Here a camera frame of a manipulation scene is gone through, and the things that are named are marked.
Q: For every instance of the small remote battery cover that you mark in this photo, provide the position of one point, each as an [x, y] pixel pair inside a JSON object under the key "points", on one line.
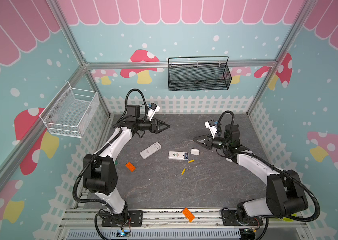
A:
{"points": [[195, 152]]}

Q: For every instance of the green plastic bowl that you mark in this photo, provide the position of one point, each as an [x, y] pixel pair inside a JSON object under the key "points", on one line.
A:
{"points": [[286, 219]]}

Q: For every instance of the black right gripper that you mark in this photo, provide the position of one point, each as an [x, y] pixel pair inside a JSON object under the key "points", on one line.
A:
{"points": [[209, 141]]}

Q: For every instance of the orange toy brick on rail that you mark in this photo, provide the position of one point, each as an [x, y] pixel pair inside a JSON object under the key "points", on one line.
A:
{"points": [[188, 214]]}

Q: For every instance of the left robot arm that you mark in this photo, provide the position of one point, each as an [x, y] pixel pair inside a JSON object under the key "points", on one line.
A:
{"points": [[97, 181]]}

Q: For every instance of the small white remote control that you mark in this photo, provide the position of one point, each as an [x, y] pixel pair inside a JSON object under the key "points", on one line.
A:
{"points": [[173, 155]]}

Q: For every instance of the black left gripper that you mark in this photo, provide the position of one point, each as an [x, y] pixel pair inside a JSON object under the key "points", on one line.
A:
{"points": [[155, 128]]}

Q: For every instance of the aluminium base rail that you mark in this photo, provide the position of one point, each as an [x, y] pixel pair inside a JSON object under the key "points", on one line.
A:
{"points": [[172, 224]]}

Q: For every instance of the white wire mesh basket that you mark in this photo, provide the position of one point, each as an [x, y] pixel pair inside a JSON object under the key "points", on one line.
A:
{"points": [[70, 112]]}

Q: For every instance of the orange toy brick on table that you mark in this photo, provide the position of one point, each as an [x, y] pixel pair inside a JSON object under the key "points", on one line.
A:
{"points": [[131, 167]]}

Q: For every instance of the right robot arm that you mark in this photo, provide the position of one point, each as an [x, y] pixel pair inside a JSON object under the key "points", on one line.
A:
{"points": [[286, 196]]}

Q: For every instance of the black wire mesh basket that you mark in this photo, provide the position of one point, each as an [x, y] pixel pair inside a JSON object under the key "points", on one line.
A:
{"points": [[198, 74]]}

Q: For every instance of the large white remote control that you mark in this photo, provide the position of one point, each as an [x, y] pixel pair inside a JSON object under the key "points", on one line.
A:
{"points": [[150, 150]]}

